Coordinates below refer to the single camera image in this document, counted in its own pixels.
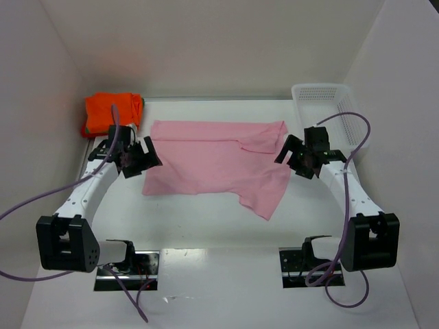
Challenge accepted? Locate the pink t shirt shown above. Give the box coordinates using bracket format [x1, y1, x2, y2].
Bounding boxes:
[143, 121, 290, 220]

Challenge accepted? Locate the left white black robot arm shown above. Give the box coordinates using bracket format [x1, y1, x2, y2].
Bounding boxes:
[36, 125, 162, 273]

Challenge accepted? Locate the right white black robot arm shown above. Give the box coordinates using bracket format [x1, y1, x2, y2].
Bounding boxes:
[275, 127, 400, 272]

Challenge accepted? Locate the orange folded t shirt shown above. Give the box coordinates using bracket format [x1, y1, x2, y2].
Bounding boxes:
[80, 92, 144, 138]

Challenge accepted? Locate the white perforated plastic basket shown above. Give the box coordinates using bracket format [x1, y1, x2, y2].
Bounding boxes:
[292, 83, 367, 152]

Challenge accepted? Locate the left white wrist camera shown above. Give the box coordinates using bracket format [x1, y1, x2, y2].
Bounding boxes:
[128, 123, 139, 145]

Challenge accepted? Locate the aluminium table edge rail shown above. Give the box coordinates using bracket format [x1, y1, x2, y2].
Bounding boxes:
[84, 139, 94, 165]

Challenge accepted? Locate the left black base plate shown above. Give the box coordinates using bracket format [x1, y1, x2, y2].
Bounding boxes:
[93, 251, 160, 292]

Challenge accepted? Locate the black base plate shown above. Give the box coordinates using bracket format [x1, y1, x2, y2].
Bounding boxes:
[279, 247, 345, 289]
[93, 251, 160, 292]

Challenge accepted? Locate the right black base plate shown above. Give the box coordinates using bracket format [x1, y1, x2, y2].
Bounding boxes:
[279, 247, 345, 289]

